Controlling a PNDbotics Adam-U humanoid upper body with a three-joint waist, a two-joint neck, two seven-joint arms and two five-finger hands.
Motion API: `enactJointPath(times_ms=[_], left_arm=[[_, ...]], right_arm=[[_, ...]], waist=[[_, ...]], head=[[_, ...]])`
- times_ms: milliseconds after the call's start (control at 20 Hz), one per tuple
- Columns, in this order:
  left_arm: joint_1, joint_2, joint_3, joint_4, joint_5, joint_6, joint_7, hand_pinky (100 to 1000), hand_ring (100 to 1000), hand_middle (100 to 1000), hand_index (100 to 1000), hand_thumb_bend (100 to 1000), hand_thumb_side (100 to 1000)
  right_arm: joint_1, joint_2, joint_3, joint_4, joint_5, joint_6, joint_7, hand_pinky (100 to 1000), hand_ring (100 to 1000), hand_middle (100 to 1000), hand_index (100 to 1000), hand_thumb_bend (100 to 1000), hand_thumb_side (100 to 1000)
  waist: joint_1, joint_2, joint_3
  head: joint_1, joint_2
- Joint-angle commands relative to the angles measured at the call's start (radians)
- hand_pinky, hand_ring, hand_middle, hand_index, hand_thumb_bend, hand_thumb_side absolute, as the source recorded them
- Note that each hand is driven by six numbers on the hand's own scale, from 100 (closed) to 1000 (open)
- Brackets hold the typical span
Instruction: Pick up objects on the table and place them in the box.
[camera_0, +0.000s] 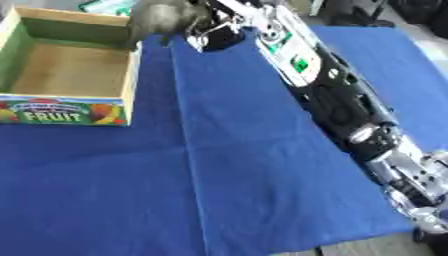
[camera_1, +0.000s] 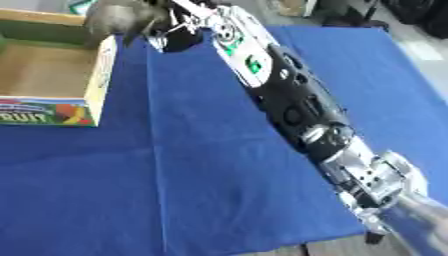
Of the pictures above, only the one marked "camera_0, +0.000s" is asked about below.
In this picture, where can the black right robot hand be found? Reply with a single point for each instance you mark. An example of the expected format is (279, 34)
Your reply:
(224, 35)

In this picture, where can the black chair base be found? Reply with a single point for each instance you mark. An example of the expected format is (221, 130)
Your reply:
(356, 15)

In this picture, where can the green and white packet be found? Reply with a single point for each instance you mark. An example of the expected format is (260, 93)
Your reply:
(108, 6)

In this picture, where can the grey soft toy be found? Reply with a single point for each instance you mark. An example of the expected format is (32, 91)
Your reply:
(160, 16)

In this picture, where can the silver and black right robot arm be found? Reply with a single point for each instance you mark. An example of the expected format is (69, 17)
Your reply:
(344, 100)

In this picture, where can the tan box with green inside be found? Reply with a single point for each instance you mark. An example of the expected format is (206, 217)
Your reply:
(70, 70)

